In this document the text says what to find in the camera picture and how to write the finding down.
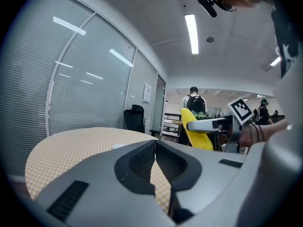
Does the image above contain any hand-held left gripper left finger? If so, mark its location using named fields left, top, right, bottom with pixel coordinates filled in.
left=35, top=140, right=177, bottom=227

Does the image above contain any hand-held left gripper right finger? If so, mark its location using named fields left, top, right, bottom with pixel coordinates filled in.
left=155, top=140, right=249, bottom=226

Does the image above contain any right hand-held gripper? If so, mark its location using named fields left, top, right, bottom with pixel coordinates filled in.
left=186, top=97, right=254, bottom=153

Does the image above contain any yellow corn cob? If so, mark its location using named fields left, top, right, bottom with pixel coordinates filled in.
left=180, top=107, right=214, bottom=151

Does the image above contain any person's right forearm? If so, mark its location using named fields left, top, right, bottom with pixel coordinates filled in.
left=238, top=118, right=289, bottom=149

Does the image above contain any black backpack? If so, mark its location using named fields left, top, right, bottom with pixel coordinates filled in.
left=186, top=95, right=206, bottom=114

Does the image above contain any black metal railing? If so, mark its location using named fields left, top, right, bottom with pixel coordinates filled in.
left=163, top=112, right=182, bottom=137

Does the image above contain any round table with checkered cloth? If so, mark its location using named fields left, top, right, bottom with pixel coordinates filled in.
left=24, top=126, right=171, bottom=213

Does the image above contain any white paper notice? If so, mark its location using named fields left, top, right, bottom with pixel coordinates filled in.
left=142, top=82, right=153, bottom=104

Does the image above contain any black office chair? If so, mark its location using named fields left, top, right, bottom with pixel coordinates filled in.
left=123, top=104, right=162, bottom=137

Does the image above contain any long ceiling light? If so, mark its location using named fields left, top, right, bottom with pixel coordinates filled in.
left=184, top=13, right=199, bottom=55

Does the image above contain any short ceiling light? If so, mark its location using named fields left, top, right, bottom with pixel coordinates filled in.
left=269, top=56, right=282, bottom=67

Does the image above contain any person's black star-print shirt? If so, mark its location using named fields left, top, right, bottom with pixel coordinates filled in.
left=270, top=5, right=301, bottom=79

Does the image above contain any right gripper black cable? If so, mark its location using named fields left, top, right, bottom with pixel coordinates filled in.
left=248, top=122, right=265, bottom=143

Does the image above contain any black head camera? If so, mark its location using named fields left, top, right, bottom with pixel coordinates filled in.
left=196, top=0, right=218, bottom=18

